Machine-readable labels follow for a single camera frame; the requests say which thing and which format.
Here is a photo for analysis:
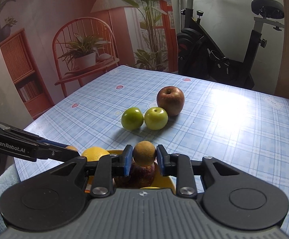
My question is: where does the yellow orange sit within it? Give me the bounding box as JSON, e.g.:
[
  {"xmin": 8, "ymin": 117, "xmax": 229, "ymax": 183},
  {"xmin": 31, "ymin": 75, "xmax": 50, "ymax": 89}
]
[
  {"xmin": 81, "ymin": 147, "xmax": 109, "ymax": 162},
  {"xmin": 142, "ymin": 173, "xmax": 176, "ymax": 194}
]

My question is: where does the tangerine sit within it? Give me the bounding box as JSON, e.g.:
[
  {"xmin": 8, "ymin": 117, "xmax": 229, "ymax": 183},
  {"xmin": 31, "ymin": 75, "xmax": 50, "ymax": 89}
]
[{"xmin": 66, "ymin": 146, "xmax": 78, "ymax": 152}]

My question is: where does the purple mangosteen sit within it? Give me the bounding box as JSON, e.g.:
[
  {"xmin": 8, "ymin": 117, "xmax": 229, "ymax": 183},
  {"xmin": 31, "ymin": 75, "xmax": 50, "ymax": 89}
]
[{"xmin": 114, "ymin": 161, "xmax": 155, "ymax": 189}]

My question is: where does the brown kiwi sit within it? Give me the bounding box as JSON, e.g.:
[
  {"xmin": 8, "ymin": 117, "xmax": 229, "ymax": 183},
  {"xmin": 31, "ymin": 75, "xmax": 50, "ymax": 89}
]
[{"xmin": 132, "ymin": 141, "xmax": 156, "ymax": 167}]

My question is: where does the green apple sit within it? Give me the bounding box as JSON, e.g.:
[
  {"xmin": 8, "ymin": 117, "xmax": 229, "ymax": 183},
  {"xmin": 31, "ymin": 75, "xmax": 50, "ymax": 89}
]
[
  {"xmin": 144, "ymin": 107, "xmax": 168, "ymax": 130},
  {"xmin": 121, "ymin": 107, "xmax": 144, "ymax": 131}
]

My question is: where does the red apple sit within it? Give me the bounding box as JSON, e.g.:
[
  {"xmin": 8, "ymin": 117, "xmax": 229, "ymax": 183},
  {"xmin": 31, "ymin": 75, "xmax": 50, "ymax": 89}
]
[{"xmin": 156, "ymin": 86, "xmax": 185, "ymax": 117}]

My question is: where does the yellow fruit bowl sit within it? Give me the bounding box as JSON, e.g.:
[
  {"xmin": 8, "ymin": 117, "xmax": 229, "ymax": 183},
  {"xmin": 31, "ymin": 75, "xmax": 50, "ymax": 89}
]
[{"xmin": 84, "ymin": 149, "xmax": 176, "ymax": 195}]

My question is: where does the blue plaid tablecloth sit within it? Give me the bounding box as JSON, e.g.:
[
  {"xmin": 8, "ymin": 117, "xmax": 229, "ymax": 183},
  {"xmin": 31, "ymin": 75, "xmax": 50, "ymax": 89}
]
[{"xmin": 14, "ymin": 65, "xmax": 289, "ymax": 238}]

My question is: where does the black exercise bike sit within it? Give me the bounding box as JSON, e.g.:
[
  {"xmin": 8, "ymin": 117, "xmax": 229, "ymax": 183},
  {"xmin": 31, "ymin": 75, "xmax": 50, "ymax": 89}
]
[{"xmin": 176, "ymin": 0, "xmax": 285, "ymax": 90}]

